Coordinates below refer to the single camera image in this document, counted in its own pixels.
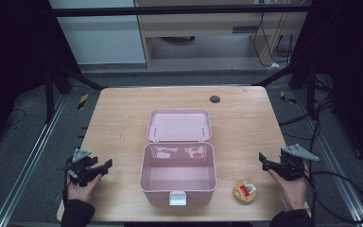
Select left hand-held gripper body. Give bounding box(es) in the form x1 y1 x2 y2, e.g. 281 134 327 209
65 147 100 187

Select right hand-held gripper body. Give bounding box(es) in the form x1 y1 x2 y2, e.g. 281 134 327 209
278 144 320 182

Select round yellow snack container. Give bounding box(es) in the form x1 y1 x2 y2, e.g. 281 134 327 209
232 180 258 204

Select pink plastic storage box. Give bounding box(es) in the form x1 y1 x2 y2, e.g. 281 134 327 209
138 108 218 207

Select person's left hand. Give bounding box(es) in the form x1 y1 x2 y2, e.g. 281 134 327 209
66 173 103 202

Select person's right hand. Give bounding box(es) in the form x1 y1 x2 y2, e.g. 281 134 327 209
268 169 311 212

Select yellow black striped tape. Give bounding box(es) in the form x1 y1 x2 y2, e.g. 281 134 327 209
279 90 298 105
77 93 90 111

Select black metal stand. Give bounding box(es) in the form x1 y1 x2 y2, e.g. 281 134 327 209
43 60 106 125
251 56 320 120

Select white cabinet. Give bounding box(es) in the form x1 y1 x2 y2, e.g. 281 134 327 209
48 0 147 65

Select black curtain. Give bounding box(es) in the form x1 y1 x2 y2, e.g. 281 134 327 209
291 0 363 176
0 0 81 155

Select light wooden desk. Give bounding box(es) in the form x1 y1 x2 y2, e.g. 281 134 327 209
133 0 310 69

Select black horizontal metal bar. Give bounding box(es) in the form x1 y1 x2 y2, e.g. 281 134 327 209
43 4 313 17

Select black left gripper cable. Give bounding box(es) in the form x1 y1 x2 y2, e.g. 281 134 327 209
61 164 72 206

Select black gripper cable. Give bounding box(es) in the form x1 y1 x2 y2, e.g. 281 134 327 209
61 164 72 206
306 169 363 225

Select aluminium floor rail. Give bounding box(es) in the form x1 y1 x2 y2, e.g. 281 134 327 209
292 91 363 227
0 94 68 227

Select black floor cables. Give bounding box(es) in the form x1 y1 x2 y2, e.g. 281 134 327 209
278 75 339 141

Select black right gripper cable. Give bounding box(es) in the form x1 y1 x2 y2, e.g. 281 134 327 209
306 169 363 225

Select thin black floor cable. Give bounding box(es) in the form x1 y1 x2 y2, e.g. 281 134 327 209
3 108 26 128

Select black hanging desk cables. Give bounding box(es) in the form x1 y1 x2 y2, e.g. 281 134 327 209
252 11 295 68

